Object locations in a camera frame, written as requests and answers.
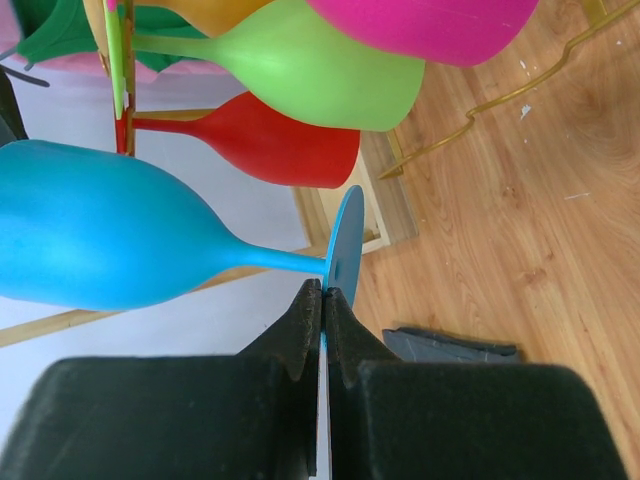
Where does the red wine glass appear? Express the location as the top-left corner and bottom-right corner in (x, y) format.
(114, 92), (361, 188)

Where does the pink wine glass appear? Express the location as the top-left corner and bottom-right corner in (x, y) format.
(309, 0), (538, 67)

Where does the green wine glass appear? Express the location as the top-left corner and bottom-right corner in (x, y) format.
(130, 1), (425, 132)

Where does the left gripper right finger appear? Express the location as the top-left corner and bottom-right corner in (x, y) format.
(323, 288), (627, 479)

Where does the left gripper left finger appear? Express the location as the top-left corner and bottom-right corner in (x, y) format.
(1, 280), (321, 479)

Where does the folded dark grey cloth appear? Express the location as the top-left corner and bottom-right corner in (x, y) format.
(382, 327), (524, 364)

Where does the wooden clothes rack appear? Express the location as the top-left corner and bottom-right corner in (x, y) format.
(0, 128), (420, 348)

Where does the front yellow wine glass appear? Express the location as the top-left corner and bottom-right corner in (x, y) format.
(83, 0), (269, 54)

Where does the gold wire glass rack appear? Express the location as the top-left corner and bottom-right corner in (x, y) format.
(97, 0), (640, 181)

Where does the pink t-shirt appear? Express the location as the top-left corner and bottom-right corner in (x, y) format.
(36, 52), (228, 84)

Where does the blue wine glass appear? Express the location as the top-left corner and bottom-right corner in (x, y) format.
(0, 138), (366, 480)

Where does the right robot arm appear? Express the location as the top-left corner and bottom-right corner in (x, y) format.
(0, 71), (28, 146)

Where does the green tank top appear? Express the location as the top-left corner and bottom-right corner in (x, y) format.
(8, 1), (204, 64)

